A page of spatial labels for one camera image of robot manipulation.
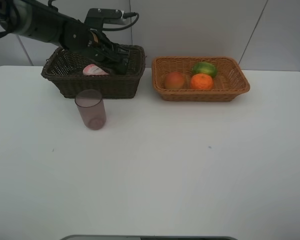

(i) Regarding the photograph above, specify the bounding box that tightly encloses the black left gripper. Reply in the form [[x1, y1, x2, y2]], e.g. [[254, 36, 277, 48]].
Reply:
[[62, 21, 130, 75]]

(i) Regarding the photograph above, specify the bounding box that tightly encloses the pink lotion tube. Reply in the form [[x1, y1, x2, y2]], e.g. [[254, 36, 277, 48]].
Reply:
[[82, 64, 109, 76]]

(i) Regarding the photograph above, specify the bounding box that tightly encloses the red orange peach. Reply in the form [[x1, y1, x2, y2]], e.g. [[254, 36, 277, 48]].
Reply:
[[164, 72, 186, 90]]

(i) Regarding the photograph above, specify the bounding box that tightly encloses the green citrus fruit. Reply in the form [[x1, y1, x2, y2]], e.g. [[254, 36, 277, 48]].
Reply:
[[191, 61, 218, 78]]

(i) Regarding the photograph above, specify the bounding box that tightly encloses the orange mandarin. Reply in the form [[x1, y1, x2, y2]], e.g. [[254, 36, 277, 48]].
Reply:
[[190, 73, 214, 90]]

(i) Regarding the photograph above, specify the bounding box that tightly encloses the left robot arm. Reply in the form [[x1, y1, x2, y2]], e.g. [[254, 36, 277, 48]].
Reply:
[[0, 0, 140, 75]]

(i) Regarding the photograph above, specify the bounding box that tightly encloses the translucent purple plastic cup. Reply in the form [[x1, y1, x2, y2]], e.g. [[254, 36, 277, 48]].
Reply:
[[74, 89, 107, 130]]

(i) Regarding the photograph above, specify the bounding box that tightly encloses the dark brown wicker basket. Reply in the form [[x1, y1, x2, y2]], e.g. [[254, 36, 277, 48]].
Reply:
[[41, 45, 146, 99]]

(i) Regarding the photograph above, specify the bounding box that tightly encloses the light orange wicker basket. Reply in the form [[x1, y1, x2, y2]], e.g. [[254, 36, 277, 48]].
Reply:
[[151, 56, 250, 102]]

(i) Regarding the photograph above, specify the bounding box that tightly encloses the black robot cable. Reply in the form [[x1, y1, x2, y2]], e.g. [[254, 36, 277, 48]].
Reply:
[[99, 11, 140, 32]]

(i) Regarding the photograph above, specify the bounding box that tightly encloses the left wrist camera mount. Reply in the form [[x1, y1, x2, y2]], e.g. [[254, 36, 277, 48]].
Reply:
[[84, 8, 127, 30]]

